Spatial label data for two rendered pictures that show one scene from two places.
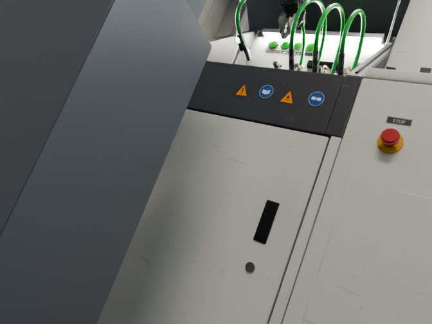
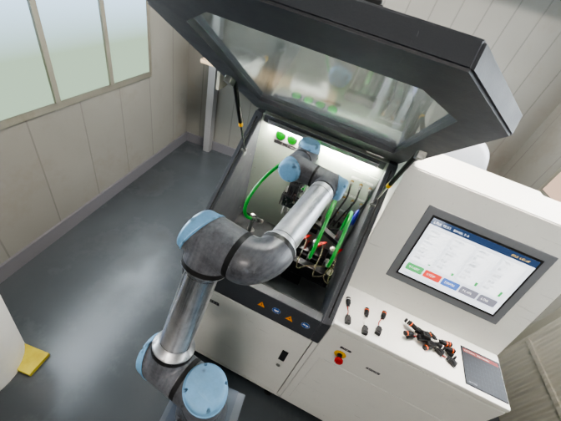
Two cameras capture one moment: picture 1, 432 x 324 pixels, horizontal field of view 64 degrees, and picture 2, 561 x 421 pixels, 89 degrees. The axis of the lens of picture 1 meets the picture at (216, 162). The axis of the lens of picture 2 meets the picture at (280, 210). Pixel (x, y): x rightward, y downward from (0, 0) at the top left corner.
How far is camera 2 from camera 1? 1.52 m
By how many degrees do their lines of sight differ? 52
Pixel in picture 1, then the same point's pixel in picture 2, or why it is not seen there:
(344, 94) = (320, 329)
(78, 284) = not seen: outside the picture
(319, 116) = (307, 332)
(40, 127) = not seen: outside the picture
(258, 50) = (266, 137)
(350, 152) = (321, 350)
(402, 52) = (373, 245)
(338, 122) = (316, 338)
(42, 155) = not seen: outside the picture
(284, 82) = (286, 311)
